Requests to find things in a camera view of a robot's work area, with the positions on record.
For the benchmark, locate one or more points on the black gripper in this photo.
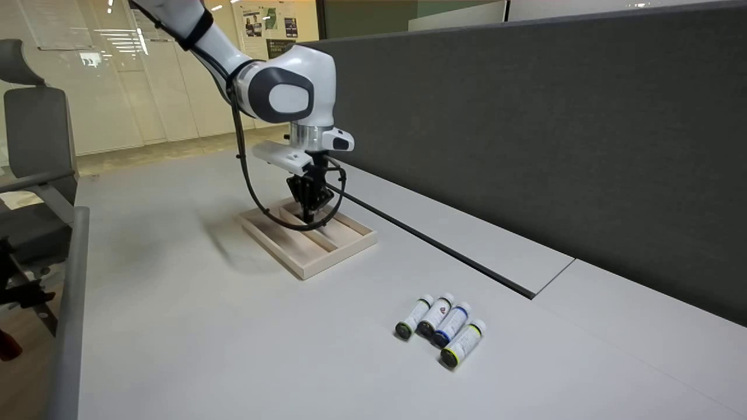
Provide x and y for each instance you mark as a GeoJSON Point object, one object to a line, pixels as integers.
{"type": "Point", "coordinates": [308, 187]}

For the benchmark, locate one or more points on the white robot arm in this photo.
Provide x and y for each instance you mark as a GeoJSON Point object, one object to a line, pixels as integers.
{"type": "Point", "coordinates": [295, 87]}

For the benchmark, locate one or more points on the light wooden tray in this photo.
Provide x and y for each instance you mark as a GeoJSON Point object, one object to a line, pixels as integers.
{"type": "Point", "coordinates": [307, 252]}

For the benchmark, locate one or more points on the green capped white bottle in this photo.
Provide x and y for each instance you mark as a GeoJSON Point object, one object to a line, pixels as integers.
{"type": "Point", "coordinates": [406, 325]}

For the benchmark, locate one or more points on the black capped white bottle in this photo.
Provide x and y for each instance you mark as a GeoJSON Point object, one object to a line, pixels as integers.
{"type": "Point", "coordinates": [433, 318]}

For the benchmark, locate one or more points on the grey office chair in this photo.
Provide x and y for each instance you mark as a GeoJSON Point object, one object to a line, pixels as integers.
{"type": "Point", "coordinates": [42, 162]}

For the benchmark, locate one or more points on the dark grey partition panel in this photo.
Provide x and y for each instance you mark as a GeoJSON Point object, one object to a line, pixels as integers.
{"type": "Point", "coordinates": [618, 138]}

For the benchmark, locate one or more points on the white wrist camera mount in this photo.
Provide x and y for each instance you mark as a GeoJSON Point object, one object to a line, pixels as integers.
{"type": "Point", "coordinates": [295, 155]}

